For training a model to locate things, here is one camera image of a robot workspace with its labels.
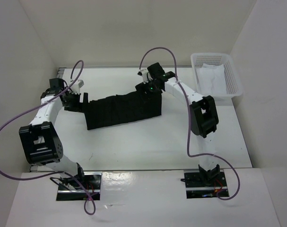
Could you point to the white plastic lattice basket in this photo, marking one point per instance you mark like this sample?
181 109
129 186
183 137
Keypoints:
233 83

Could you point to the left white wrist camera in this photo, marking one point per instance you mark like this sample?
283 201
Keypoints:
75 88

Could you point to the white folded cloth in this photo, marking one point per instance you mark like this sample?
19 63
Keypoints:
212 80

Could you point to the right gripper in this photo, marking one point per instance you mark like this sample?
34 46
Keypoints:
143 87

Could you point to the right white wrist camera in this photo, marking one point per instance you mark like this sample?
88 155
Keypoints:
144 73

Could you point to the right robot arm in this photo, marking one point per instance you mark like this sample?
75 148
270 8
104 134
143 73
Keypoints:
202 114

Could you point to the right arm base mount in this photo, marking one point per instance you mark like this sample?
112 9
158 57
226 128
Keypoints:
196 188

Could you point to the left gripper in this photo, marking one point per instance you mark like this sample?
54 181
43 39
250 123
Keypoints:
79 107

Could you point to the black pleated skirt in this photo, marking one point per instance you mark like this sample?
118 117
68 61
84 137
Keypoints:
122 109

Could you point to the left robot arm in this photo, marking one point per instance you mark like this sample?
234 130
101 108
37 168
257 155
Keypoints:
40 141

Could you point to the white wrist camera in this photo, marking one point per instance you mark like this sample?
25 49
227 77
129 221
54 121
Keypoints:
144 73
75 88

